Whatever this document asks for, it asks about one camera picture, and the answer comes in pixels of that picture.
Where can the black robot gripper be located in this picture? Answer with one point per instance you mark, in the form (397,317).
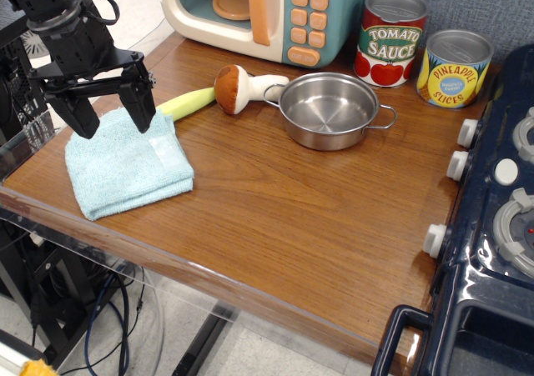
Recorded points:
(85,63)

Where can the silver two-handled pan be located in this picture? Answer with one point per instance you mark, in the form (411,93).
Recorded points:
(329,111)

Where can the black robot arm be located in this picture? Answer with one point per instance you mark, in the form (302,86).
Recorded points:
(85,63)

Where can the light blue folded towel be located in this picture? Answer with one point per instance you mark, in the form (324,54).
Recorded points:
(120,168)

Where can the plush yellow-green vegetable toy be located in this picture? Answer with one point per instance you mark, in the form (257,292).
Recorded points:
(187,104)

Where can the plush brown mushroom toy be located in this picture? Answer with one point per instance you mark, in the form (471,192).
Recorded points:
(234,88)

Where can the teal cream toy microwave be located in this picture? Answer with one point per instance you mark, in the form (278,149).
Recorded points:
(304,33)

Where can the black table leg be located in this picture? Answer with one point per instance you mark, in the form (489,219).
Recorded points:
(202,344)

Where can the yellow sponge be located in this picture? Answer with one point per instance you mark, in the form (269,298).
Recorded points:
(37,368)

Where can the tomato sauce can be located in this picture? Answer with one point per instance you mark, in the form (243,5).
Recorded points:
(390,35)

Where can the pineapple slices can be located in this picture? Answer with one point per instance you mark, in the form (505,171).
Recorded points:
(454,68)

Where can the white stove knob front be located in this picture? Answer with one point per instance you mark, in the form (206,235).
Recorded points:
(434,239)

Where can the white stove knob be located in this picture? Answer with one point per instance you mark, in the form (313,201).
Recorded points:
(434,239)
(467,132)
(457,165)

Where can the white stove knob middle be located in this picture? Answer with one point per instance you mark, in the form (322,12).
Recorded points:
(457,165)

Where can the white stove knob rear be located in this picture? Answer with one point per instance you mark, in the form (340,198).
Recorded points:
(467,132)

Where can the dark blue toy stove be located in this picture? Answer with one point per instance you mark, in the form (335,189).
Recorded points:
(481,318)

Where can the black metal shelf frame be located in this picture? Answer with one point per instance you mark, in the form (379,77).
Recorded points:
(60,292)

